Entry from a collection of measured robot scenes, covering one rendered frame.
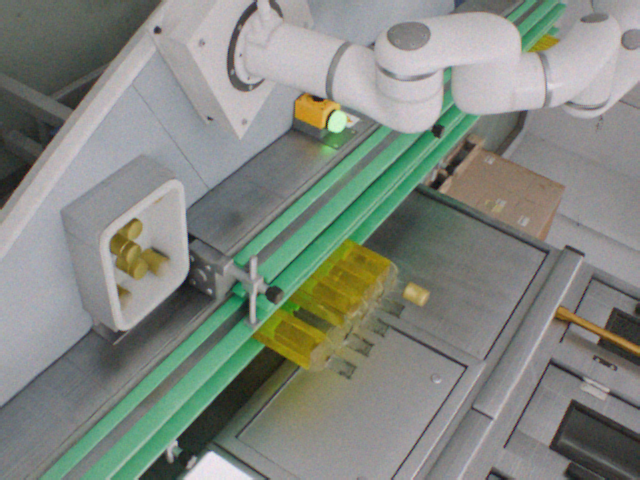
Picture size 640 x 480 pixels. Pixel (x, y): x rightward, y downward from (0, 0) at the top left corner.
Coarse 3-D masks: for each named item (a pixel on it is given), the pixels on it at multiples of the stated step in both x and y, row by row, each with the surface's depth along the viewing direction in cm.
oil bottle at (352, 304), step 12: (312, 276) 135; (324, 276) 135; (300, 288) 133; (312, 288) 133; (324, 288) 133; (336, 288) 133; (348, 288) 133; (324, 300) 131; (336, 300) 131; (348, 300) 131; (360, 300) 131; (348, 312) 129; (360, 312) 130; (360, 324) 131
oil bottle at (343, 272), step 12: (324, 264) 138; (336, 264) 138; (348, 264) 138; (336, 276) 136; (348, 276) 136; (360, 276) 136; (372, 276) 136; (360, 288) 134; (372, 288) 134; (372, 300) 133
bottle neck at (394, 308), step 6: (384, 294) 135; (384, 300) 134; (390, 300) 134; (378, 306) 135; (384, 306) 134; (390, 306) 133; (396, 306) 133; (402, 306) 133; (390, 312) 134; (396, 312) 133; (402, 312) 135
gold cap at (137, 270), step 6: (120, 258) 112; (120, 264) 112; (126, 264) 111; (132, 264) 111; (138, 264) 111; (144, 264) 112; (126, 270) 112; (132, 270) 111; (138, 270) 111; (144, 270) 113; (132, 276) 111; (138, 276) 112
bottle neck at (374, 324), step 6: (366, 318) 130; (372, 318) 130; (378, 318) 130; (366, 324) 130; (372, 324) 130; (378, 324) 129; (384, 324) 129; (390, 324) 130; (372, 330) 130; (378, 330) 129; (384, 330) 129; (384, 336) 130
